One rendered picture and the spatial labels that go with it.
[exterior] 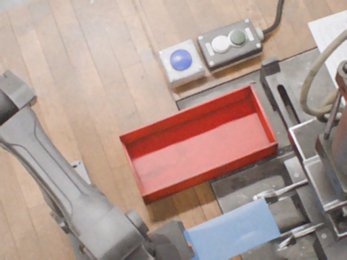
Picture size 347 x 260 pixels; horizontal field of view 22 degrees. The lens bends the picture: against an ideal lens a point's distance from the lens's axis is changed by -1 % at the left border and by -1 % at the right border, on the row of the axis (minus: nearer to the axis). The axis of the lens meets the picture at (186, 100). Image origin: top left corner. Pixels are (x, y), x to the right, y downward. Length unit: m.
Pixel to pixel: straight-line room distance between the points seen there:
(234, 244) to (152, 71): 0.38
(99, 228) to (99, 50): 0.56
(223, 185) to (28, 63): 0.44
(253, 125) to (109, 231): 0.49
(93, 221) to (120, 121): 0.45
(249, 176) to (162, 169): 0.15
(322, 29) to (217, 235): 0.46
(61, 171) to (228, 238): 0.37
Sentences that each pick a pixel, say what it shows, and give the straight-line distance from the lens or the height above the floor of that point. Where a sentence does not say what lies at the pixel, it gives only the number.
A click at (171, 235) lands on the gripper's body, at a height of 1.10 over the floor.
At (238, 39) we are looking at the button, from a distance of 1.62.
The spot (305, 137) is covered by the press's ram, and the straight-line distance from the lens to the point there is 1.34.
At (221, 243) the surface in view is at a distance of 1.45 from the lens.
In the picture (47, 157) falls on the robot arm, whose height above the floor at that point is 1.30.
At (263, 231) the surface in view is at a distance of 1.45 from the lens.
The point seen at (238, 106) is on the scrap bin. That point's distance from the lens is 1.60.
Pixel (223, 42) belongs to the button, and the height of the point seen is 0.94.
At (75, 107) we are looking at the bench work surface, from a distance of 1.63.
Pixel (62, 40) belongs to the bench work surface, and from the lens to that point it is 1.69.
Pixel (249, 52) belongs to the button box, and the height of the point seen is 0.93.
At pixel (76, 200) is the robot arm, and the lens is 1.18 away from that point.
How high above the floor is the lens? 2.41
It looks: 69 degrees down
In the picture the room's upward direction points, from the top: 7 degrees counter-clockwise
